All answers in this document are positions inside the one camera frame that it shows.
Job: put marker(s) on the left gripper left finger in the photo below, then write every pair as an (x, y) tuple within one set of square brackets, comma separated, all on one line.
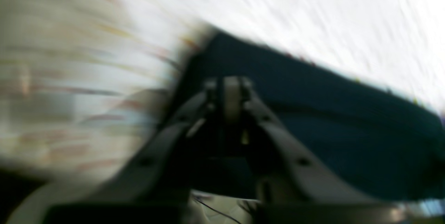
[(155, 185)]

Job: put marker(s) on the terrazzo patterned tablecloth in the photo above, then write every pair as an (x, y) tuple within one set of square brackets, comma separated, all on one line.
[(80, 77)]

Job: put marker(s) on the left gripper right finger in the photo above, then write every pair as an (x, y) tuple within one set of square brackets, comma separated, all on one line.
[(293, 186)]

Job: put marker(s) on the black t-shirt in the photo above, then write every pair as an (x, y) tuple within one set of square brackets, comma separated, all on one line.
[(386, 146)]

